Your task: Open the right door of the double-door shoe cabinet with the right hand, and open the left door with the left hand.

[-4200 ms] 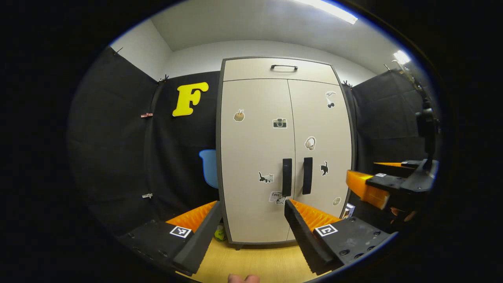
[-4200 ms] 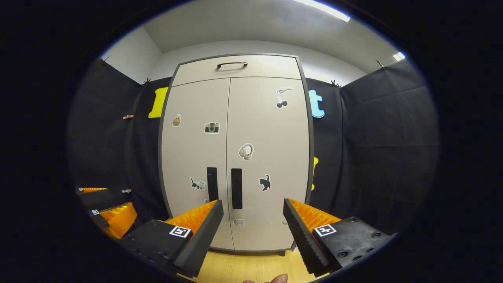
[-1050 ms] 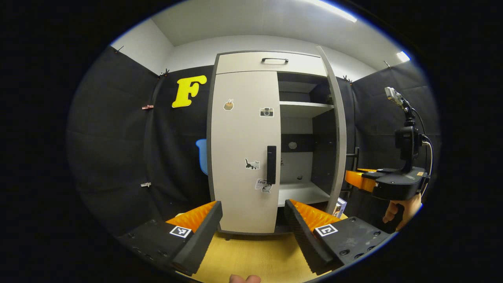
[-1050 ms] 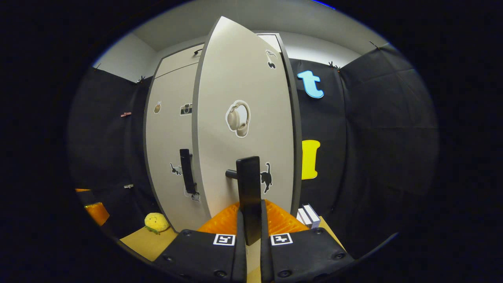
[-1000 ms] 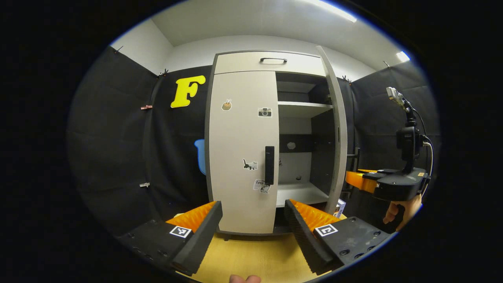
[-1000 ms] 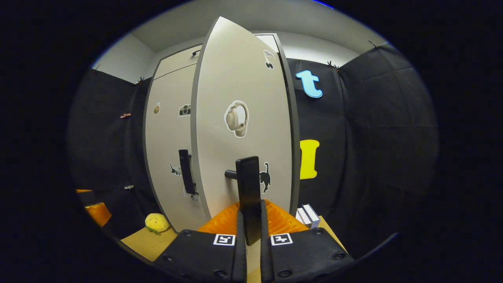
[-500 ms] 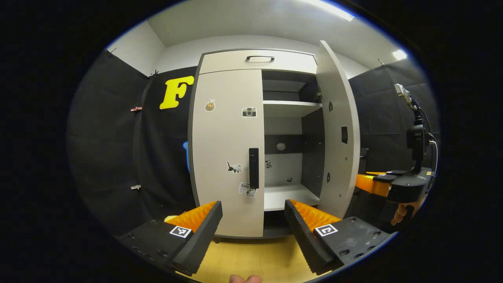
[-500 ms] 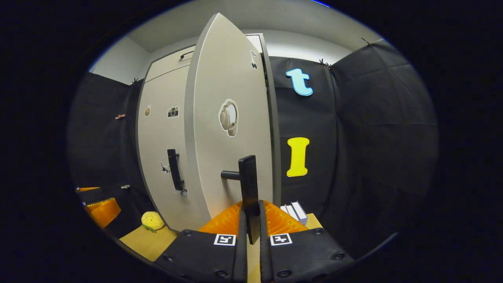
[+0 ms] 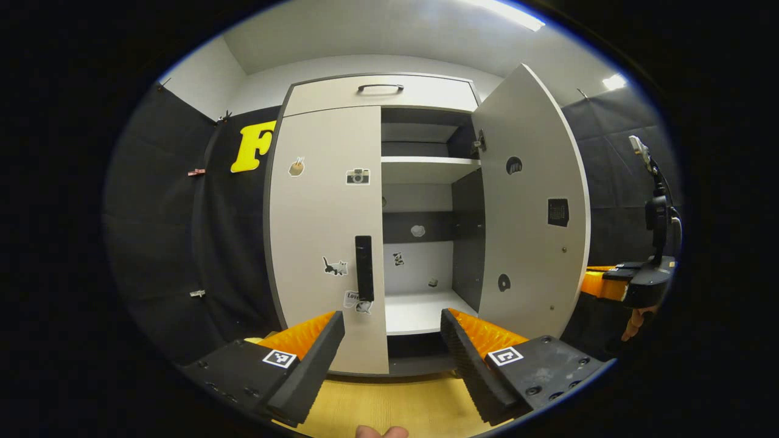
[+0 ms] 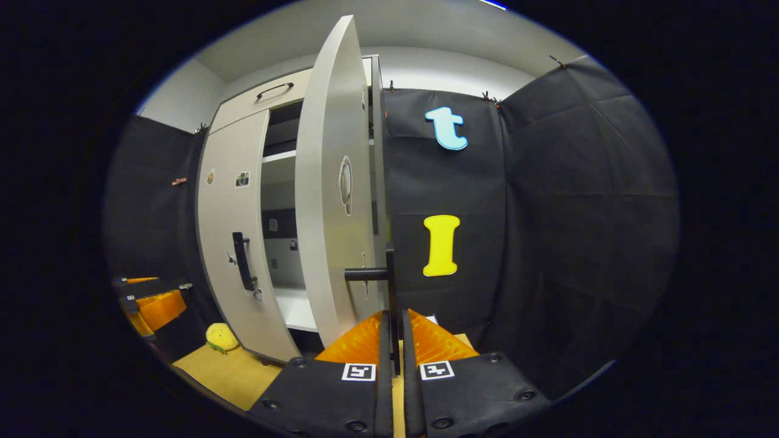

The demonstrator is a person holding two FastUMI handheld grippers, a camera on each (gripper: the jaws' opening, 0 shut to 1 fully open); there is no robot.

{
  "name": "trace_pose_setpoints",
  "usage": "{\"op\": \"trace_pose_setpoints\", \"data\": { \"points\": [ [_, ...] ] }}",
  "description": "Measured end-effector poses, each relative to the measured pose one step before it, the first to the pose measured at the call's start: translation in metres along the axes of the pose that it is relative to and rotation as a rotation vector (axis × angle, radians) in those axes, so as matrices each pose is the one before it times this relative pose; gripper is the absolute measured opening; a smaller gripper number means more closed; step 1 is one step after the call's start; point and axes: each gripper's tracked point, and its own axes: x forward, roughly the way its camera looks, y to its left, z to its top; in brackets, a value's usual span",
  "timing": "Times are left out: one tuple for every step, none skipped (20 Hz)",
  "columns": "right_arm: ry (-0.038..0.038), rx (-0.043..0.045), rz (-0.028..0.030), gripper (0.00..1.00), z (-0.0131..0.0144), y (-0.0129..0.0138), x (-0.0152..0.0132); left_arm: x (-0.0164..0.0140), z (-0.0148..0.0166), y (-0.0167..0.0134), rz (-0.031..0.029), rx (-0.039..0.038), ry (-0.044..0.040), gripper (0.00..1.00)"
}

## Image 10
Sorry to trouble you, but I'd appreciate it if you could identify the beige double-door shoe cabinet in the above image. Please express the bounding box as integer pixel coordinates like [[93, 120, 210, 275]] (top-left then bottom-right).
[[195, 55, 391, 366]]

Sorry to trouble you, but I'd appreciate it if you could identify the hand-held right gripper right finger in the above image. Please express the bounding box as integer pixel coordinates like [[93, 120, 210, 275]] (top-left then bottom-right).
[[401, 308, 552, 438]]

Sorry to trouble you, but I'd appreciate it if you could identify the black backdrop cloth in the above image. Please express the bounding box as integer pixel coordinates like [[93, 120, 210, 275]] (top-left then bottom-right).
[[103, 55, 680, 402]]

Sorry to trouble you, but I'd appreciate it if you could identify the beige shoe cabinet door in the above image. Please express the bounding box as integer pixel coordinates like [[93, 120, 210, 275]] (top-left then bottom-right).
[[295, 15, 398, 375], [196, 108, 302, 364]]

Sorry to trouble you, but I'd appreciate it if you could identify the yellow plush toy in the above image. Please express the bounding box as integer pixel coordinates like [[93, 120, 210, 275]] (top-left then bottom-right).
[[204, 322, 240, 355]]

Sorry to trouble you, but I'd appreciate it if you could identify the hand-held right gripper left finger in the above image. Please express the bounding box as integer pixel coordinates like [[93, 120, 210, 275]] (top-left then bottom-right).
[[246, 310, 394, 438]]

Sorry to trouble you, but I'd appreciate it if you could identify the black cabinet top handle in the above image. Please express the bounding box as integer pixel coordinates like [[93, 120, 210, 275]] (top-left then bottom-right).
[[255, 82, 295, 102]]

